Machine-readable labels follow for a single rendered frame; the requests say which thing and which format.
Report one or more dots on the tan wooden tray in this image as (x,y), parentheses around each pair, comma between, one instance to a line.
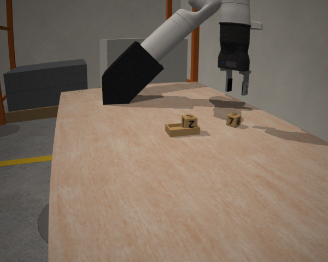
(175,129)

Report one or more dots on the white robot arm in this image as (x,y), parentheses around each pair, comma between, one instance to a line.
(180,25)

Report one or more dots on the tan wooden number cube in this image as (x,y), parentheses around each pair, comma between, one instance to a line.
(233,120)
(189,121)

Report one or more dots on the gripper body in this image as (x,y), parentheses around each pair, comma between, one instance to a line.
(235,25)

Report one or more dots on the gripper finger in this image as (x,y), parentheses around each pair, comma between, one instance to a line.
(228,79)
(245,83)

